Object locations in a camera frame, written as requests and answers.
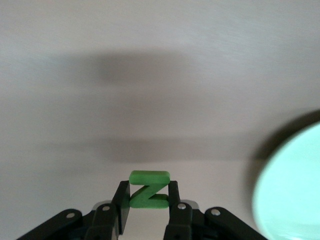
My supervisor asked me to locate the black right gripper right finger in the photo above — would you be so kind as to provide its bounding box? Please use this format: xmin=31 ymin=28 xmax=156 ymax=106
xmin=163 ymin=180 xmax=270 ymax=240

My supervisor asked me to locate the green plate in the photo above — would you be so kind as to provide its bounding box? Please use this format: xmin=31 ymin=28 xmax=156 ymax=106
xmin=251 ymin=123 xmax=320 ymax=240

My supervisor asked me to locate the green uppercase letter Z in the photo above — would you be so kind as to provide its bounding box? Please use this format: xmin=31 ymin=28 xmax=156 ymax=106
xmin=128 ymin=170 xmax=171 ymax=209

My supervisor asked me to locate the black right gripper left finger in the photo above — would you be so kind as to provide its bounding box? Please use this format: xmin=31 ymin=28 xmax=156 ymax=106
xmin=16 ymin=180 xmax=132 ymax=240

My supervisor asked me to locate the brown table cover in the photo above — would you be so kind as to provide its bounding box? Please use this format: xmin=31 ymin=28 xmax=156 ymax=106
xmin=0 ymin=0 xmax=320 ymax=240

